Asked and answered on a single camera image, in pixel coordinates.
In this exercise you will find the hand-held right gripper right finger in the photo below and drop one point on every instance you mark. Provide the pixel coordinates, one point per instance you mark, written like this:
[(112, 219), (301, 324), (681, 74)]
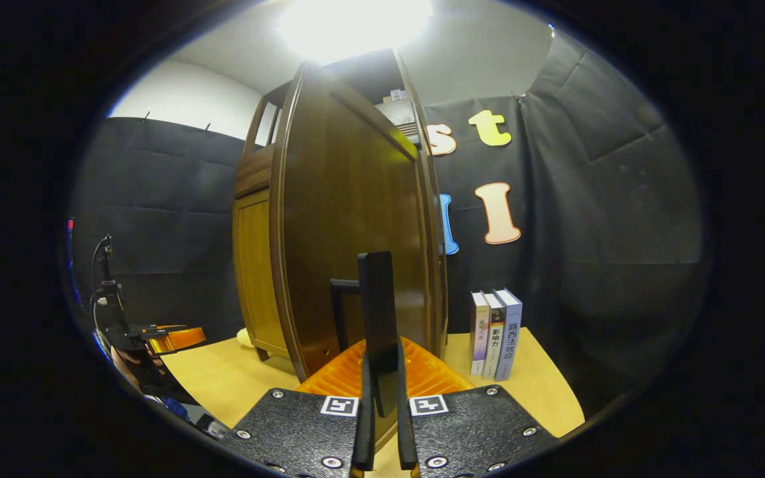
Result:
[(406, 425)]

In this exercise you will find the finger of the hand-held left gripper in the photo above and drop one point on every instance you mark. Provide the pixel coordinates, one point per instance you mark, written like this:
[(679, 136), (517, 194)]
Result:
[(160, 328), (180, 340)]

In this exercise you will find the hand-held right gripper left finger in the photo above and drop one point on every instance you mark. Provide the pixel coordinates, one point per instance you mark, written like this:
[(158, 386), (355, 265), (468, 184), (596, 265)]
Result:
[(364, 418)]

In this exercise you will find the wooden cabinet door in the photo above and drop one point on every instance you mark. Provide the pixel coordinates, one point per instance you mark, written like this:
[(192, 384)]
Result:
[(349, 199), (256, 265)]

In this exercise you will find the wooden double-door shoe cabinet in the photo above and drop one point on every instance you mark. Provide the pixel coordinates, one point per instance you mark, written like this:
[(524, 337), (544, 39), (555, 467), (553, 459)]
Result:
[(349, 73)]

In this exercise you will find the cream round object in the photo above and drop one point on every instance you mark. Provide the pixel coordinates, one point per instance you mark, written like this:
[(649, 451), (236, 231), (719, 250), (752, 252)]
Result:
[(246, 337)]

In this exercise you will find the purple and white book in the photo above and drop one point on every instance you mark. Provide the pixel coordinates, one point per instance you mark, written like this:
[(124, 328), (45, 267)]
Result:
[(479, 332)]

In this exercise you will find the dark band white book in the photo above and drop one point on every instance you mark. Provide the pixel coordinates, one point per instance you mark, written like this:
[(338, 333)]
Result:
[(494, 338)]

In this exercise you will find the pale blue book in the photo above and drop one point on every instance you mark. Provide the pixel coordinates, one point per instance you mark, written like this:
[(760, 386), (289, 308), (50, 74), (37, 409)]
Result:
[(510, 338)]

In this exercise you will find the ribbed wooden drawer front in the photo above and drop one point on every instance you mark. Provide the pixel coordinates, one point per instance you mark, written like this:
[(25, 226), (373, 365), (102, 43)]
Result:
[(253, 174)]

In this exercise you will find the black backdrop cloth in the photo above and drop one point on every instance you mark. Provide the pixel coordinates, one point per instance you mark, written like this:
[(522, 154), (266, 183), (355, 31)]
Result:
[(595, 199)]

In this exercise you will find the large ceiling light panel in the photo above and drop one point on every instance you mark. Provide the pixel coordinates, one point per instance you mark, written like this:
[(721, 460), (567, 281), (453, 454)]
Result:
[(356, 26)]

